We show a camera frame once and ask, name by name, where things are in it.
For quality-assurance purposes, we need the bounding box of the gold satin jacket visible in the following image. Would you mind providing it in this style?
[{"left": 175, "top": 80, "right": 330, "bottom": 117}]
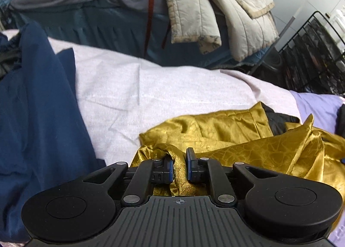
[{"left": 132, "top": 102, "right": 344, "bottom": 196}]

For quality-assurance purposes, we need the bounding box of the navy blue garment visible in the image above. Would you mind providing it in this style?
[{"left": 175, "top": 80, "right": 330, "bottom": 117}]
[{"left": 1, "top": 23, "right": 105, "bottom": 242}]

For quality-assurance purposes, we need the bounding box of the purple floral bed sheet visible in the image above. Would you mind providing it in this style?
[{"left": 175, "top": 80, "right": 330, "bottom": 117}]
[{"left": 290, "top": 91, "right": 344, "bottom": 246}]

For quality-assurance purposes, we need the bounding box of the black puffer jacket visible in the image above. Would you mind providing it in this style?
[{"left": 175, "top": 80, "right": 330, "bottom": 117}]
[{"left": 335, "top": 104, "right": 345, "bottom": 138}]

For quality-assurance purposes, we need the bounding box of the teal bed skirt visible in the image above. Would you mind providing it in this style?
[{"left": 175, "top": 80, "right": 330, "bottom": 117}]
[{"left": 8, "top": 0, "right": 266, "bottom": 68}]

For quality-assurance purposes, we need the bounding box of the cream quilted jacket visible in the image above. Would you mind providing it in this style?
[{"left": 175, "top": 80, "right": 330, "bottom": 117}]
[{"left": 165, "top": 0, "right": 279, "bottom": 62}]

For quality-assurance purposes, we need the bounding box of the black wire rack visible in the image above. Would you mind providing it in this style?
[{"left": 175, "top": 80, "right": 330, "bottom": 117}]
[{"left": 279, "top": 11, "right": 344, "bottom": 96}]

